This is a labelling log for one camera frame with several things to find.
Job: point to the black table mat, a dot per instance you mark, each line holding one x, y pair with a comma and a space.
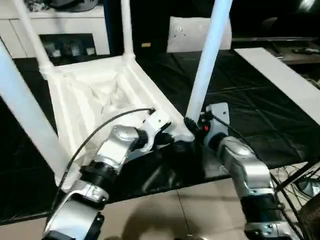
250, 100

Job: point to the white flat board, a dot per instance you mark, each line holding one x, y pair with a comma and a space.
275, 72

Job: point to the small tan label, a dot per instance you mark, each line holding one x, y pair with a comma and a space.
146, 45

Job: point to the black stand leg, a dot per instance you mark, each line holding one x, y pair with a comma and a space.
297, 176

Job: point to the black cabinet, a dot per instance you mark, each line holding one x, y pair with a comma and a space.
150, 22

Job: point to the dark low tv bench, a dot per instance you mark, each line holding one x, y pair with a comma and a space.
295, 60

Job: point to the grey stand base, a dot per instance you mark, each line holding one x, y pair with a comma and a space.
308, 188

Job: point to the black remote control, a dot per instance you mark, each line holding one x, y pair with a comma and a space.
305, 51

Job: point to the brown woven stool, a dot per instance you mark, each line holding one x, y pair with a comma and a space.
310, 220

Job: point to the white cabinet with glass doors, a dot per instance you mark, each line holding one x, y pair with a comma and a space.
75, 25

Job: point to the grey round appliance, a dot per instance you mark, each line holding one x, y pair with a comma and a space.
75, 4

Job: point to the black clutter pile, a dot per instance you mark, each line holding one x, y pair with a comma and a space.
37, 8

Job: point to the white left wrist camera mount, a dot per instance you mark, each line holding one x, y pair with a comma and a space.
156, 122

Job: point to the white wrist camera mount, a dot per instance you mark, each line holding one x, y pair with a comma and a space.
220, 115
156, 122

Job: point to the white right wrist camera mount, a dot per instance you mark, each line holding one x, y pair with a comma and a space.
220, 115

